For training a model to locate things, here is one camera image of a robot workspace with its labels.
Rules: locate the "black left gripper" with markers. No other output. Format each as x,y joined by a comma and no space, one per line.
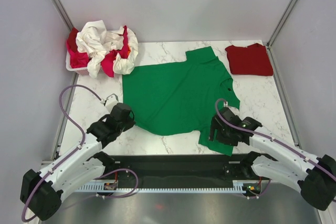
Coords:
129,124

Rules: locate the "white laundry basket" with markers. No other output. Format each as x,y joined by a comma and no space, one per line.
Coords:
81,71

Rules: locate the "right aluminium frame post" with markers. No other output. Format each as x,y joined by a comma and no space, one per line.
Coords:
288,10

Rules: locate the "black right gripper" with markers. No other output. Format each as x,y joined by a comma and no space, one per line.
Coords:
214,124

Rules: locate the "crumpled white shirt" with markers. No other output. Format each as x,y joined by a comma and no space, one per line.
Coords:
125,59
97,42

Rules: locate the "folded dark red t shirt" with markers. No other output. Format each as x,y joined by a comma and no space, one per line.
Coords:
250,60

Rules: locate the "white slotted cable duct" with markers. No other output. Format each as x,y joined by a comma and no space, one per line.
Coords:
202,186

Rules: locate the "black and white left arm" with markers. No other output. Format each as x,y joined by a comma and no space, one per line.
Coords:
44,191

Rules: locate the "aluminium front rail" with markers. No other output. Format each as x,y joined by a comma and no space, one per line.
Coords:
47,163

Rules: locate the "crumpled pink shirt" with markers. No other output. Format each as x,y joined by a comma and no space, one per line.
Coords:
81,59

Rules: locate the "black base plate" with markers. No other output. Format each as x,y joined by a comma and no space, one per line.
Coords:
181,168

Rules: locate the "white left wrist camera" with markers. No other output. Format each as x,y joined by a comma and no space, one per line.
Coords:
111,100

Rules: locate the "crumpled red shirt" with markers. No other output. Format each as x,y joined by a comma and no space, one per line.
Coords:
71,41

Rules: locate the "green t shirt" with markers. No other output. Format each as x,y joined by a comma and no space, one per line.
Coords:
179,97

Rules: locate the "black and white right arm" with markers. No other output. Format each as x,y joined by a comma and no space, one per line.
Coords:
311,176

